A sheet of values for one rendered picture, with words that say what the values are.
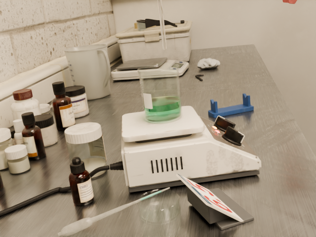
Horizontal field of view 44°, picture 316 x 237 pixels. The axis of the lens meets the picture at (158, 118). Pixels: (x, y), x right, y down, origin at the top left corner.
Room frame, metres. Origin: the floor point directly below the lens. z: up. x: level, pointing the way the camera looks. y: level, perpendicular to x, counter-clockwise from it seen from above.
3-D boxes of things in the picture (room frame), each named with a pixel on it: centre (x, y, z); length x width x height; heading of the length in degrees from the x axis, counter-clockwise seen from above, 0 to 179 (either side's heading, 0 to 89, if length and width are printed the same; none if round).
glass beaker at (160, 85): (0.59, -0.01, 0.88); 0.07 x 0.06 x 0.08; 176
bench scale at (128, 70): (1.43, 0.00, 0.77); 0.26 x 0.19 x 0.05; 75
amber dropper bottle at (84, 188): (0.51, 0.12, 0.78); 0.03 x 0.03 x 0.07
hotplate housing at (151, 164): (0.58, -0.03, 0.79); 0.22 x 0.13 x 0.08; 93
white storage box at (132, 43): (1.77, -0.04, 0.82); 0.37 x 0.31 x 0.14; 172
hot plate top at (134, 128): (0.58, 0.00, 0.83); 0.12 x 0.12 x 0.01; 3
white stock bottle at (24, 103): (0.83, 0.28, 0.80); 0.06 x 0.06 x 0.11
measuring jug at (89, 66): (1.17, 0.18, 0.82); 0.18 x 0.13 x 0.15; 40
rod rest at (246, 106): (0.85, -0.17, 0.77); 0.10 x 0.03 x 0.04; 103
